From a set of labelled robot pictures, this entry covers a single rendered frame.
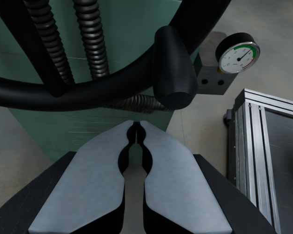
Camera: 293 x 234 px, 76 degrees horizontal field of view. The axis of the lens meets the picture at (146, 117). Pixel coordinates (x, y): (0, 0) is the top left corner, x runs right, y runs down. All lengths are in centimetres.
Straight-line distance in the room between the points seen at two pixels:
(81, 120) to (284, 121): 86
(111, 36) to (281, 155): 78
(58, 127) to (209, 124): 78
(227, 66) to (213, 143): 73
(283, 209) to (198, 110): 60
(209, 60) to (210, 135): 72
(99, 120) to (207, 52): 34
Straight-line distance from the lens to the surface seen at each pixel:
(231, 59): 35
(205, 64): 38
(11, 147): 105
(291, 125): 106
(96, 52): 23
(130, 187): 86
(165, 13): 34
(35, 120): 62
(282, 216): 82
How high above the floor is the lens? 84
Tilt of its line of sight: 55 degrees down
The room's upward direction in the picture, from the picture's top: 12 degrees clockwise
